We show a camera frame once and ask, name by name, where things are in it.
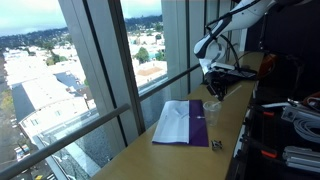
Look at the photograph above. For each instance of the white power strip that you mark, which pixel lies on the white power strip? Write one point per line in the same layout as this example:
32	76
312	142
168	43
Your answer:
291	113

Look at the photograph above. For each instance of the grey keyboard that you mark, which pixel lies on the grey keyboard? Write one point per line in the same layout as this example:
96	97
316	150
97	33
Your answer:
242	73

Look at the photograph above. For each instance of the grey window handrail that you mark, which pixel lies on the grey window handrail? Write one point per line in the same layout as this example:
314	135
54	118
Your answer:
18	168

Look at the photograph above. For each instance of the clear plastic cup with lid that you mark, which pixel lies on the clear plastic cup with lid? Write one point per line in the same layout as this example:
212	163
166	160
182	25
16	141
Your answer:
211	112

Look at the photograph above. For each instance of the black staple remover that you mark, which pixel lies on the black staple remover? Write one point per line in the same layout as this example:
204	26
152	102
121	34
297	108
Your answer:
216	145

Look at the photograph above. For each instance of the white paper sheet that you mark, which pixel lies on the white paper sheet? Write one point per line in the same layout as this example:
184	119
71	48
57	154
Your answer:
173	124

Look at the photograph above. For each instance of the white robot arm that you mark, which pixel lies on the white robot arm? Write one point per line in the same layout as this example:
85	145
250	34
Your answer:
209	51

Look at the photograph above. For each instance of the black clamp orange handle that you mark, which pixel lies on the black clamp orange handle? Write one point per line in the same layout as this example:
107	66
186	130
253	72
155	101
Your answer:
265	150

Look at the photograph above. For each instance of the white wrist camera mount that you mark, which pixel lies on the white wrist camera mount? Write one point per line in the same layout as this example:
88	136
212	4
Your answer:
208	66

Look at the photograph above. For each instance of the purple folder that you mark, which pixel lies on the purple folder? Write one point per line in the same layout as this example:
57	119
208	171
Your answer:
197	124

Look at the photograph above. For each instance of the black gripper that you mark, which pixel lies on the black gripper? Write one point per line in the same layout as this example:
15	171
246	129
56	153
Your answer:
216	83

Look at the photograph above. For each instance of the clear plastic straw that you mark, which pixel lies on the clear plastic straw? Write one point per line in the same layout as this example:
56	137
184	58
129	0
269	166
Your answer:
228	95

